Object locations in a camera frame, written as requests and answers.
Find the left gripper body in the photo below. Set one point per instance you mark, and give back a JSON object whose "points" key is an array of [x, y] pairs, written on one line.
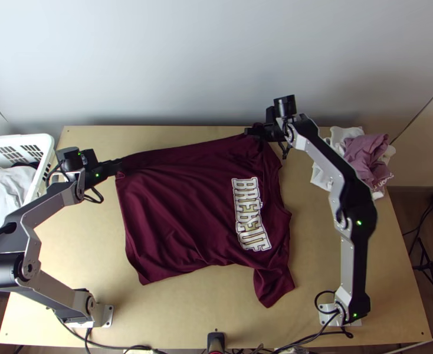
{"points": [[104, 170]]}

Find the white garment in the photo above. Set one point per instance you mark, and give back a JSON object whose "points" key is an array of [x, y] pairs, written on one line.
{"points": [[2, 191]]}

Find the black tripod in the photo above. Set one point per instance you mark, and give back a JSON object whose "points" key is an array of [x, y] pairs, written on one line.
{"points": [[424, 254]]}

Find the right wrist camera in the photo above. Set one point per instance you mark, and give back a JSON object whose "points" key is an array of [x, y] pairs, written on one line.
{"points": [[284, 105]]}

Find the white laundry basket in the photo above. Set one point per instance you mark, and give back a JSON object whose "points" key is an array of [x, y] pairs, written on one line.
{"points": [[21, 142]]}

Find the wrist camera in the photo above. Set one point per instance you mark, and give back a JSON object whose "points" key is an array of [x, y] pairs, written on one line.
{"points": [[284, 105], [88, 156]]}

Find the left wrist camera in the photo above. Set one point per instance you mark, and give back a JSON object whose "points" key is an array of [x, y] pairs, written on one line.
{"points": [[88, 156]]}

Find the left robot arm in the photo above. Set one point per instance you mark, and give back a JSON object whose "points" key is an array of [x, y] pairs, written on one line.
{"points": [[43, 201]]}

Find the heap of clothes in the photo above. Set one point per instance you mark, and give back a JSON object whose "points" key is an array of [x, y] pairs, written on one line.
{"points": [[364, 155]]}

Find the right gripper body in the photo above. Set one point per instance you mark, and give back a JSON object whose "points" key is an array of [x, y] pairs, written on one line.
{"points": [[274, 129]]}

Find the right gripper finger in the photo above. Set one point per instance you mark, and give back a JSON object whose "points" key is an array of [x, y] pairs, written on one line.
{"points": [[255, 131]]}

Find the maroon t-shirt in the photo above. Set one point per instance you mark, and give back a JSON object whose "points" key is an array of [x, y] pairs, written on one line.
{"points": [[187, 221]]}

